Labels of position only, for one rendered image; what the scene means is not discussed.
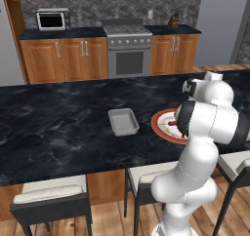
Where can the grey fridge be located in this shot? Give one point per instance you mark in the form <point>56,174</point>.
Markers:
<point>8,45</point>

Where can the wooden island base panel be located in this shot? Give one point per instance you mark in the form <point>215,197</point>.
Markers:
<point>105,186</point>

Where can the white wall socket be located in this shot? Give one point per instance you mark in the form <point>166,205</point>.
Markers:
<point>150,14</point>

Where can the black stool with cream cushion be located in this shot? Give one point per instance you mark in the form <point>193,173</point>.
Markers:
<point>49,197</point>
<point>143,178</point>
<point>232,165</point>

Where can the silver toaster oven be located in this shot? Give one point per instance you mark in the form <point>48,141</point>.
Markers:
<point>53,19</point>

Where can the narrow wooden base cupboards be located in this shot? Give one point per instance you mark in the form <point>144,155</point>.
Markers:
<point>174,53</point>

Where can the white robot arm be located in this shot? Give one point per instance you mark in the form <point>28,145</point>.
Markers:
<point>195,168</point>

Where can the wooden knife block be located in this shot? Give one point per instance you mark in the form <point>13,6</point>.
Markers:
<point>174,21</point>

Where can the brown cooked sausage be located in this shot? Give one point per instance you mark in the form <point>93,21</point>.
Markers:
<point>171,122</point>

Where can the grey tupperware container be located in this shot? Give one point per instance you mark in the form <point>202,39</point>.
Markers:
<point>124,123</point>

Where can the large red-rimmed plate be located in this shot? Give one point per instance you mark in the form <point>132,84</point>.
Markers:
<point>160,124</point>

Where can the wide wooden base cupboards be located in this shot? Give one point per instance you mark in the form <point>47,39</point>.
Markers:
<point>65,59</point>

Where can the stainless steel stove with oven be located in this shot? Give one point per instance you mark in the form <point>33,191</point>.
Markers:
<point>129,51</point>

